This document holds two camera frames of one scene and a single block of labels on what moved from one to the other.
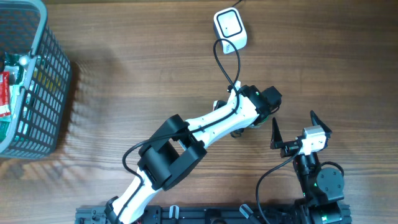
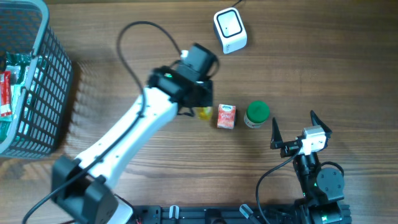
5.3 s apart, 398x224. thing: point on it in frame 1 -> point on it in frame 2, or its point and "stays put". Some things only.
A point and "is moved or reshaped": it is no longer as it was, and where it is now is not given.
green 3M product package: (16, 64) stays put
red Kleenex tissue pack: (5, 109) is moved or reshaped
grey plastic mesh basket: (46, 103) stays put
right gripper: (289, 147) stays put
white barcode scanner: (228, 23) stays put
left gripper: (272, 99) -> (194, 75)
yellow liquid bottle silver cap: (24, 61) -> (204, 113)
